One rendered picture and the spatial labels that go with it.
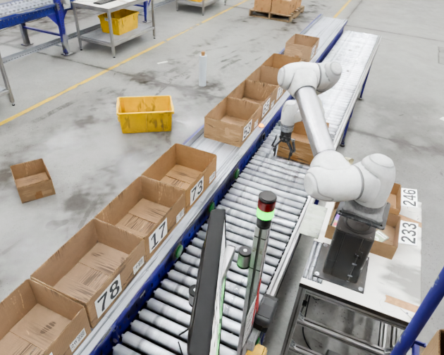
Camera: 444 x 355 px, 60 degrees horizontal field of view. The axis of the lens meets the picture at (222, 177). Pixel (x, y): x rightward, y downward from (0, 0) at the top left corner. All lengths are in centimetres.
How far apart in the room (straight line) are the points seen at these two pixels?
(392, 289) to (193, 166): 134
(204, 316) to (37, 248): 257
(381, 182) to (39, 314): 154
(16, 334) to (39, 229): 183
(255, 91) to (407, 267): 188
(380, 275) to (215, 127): 143
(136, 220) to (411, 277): 150
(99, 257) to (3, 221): 188
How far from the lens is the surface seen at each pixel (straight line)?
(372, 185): 174
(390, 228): 254
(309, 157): 287
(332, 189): 165
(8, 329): 184
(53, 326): 180
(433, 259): 366
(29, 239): 350
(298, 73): 197
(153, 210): 218
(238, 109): 306
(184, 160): 247
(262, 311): 152
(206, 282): 100
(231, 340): 184
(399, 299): 219
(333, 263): 207
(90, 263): 196
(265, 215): 109
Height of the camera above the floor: 234
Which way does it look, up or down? 37 degrees down
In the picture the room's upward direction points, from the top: 4 degrees clockwise
